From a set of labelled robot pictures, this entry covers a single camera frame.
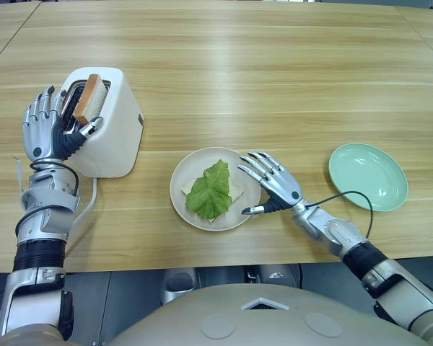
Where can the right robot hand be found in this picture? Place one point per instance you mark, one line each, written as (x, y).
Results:
(281, 184)

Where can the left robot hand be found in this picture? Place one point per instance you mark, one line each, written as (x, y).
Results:
(39, 133)

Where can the green plate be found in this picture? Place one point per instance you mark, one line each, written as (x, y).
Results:
(368, 176)

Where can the bread slice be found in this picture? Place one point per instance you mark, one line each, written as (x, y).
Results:
(235, 196)
(92, 99)

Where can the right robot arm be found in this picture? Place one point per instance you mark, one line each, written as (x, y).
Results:
(346, 236)

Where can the green lettuce leaf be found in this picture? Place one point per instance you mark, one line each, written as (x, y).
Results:
(211, 191)

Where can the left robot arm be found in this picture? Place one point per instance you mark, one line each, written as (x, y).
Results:
(39, 220)

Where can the beige plate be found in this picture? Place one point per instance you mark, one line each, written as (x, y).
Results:
(187, 169)

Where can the robot body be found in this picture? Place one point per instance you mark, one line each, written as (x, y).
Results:
(267, 324)

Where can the cream toaster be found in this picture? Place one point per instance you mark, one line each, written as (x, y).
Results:
(119, 119)

